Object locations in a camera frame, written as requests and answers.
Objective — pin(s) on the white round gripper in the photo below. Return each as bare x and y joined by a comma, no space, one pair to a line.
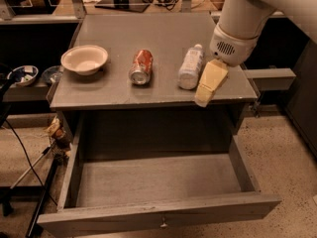
232,48

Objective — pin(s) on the clear blue-labelled plastic bottle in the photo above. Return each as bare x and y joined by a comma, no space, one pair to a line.
189,71

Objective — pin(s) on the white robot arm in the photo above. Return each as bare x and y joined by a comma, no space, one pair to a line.
237,32

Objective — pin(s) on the grey drawer cabinet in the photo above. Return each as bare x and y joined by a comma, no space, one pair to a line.
138,134

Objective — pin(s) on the small metal drawer knob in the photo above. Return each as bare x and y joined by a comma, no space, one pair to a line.
163,223

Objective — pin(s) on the open grey top drawer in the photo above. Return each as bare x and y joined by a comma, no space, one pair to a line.
104,195

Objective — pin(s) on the red soda can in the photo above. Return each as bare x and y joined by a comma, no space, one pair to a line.
141,69

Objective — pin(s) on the black monitor stand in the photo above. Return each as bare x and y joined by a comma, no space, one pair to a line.
137,6

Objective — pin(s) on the dark blue small bowl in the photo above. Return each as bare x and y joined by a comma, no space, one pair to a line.
52,75

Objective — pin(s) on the crumpled snack wrapper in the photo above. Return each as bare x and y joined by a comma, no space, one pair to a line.
57,132

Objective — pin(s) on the small bowl with items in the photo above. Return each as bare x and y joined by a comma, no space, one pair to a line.
23,75

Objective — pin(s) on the black tripod stand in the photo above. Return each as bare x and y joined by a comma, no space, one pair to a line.
38,193

